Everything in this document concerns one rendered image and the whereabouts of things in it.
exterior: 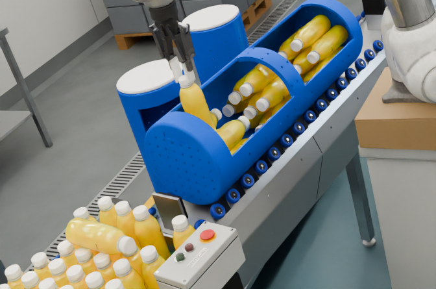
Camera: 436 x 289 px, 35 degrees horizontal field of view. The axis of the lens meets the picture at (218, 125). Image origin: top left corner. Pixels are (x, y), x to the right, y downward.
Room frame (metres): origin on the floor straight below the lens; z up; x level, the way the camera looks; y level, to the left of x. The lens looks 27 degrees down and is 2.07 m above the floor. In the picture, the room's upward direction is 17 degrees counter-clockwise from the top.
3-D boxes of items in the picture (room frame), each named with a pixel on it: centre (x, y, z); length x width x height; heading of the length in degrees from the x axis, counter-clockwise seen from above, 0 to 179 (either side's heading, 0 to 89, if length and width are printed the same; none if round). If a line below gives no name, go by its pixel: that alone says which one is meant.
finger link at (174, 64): (1.81, 0.07, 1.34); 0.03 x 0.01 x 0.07; 135
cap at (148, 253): (1.37, 0.25, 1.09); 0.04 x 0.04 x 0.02
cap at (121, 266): (1.35, 0.32, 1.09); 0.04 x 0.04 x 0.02
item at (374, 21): (2.60, -0.75, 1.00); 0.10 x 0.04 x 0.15; 45
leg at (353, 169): (2.45, -0.50, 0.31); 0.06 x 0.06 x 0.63; 45
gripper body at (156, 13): (1.79, 0.05, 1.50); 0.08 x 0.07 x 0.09; 45
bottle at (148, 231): (1.56, 0.26, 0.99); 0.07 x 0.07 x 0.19
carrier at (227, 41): (3.06, -0.11, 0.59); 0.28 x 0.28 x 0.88
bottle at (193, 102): (1.79, 0.05, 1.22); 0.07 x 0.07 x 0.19
